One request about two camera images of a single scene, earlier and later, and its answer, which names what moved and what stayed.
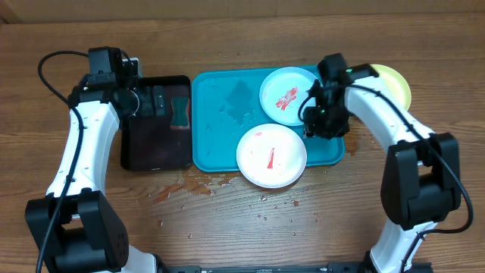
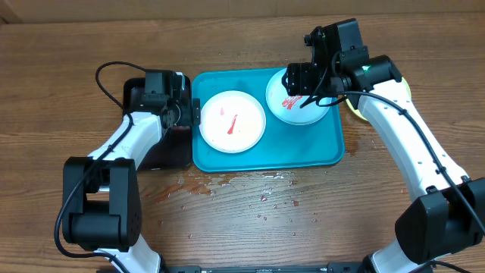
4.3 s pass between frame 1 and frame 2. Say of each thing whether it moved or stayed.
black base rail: stayed
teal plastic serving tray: stayed
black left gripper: moved
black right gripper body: moved
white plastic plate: moved
